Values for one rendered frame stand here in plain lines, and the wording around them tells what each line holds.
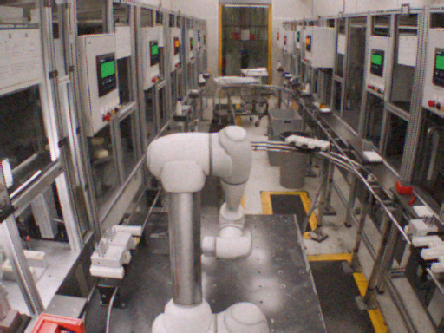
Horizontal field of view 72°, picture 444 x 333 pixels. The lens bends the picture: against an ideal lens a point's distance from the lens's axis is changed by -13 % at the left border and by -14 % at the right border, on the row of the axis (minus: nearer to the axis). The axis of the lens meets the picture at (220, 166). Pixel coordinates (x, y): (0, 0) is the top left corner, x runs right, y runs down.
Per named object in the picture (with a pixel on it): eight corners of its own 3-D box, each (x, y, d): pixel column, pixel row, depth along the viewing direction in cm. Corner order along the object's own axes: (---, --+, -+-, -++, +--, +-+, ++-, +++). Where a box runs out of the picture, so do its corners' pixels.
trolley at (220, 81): (218, 130, 643) (218, 77, 607) (211, 122, 693) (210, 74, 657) (263, 127, 664) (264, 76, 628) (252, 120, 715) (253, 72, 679)
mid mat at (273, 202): (324, 238, 313) (324, 237, 312) (265, 238, 315) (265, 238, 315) (306, 191, 406) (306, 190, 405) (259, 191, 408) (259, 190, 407)
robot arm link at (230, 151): (249, 158, 121) (210, 159, 120) (253, 116, 108) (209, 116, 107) (252, 187, 112) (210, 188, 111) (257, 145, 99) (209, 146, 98)
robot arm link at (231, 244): (216, 263, 151) (218, 238, 160) (251, 264, 150) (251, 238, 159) (215, 251, 143) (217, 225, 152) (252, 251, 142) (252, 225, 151)
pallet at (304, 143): (284, 149, 305) (284, 138, 301) (290, 145, 316) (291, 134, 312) (323, 157, 286) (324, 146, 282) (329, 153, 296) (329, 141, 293)
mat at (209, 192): (244, 236, 320) (244, 235, 319) (181, 235, 322) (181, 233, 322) (239, 103, 862) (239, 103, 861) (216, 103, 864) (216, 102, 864)
